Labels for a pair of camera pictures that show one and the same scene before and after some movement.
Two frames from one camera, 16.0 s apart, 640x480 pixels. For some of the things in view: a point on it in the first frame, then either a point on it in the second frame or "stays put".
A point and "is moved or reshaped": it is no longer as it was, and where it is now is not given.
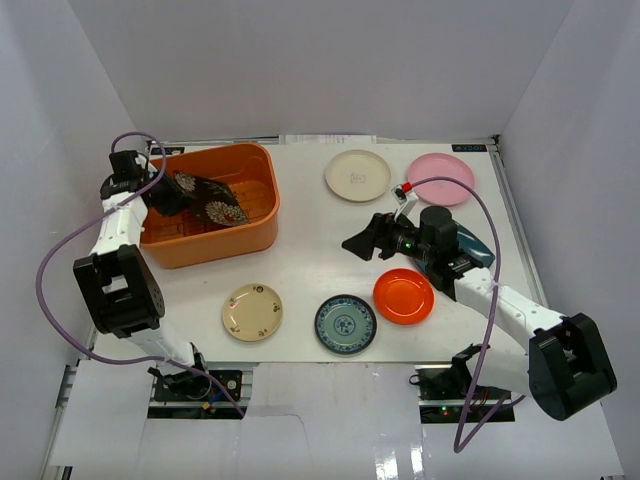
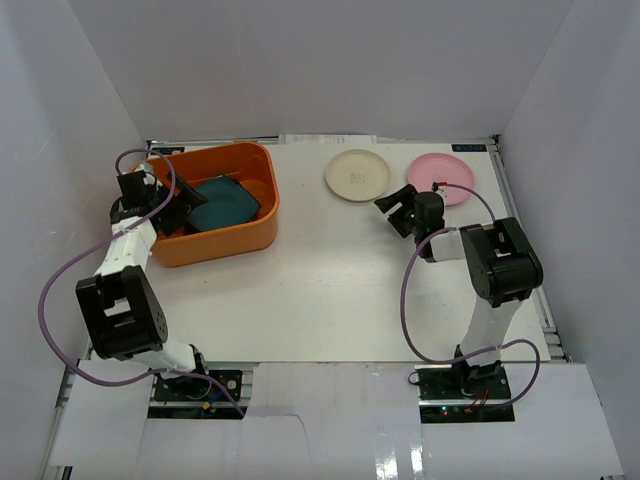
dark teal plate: (469, 246) is moved or reshaped
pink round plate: (440, 192) stays put
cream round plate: (357, 175) stays put
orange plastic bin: (250, 172) stays put
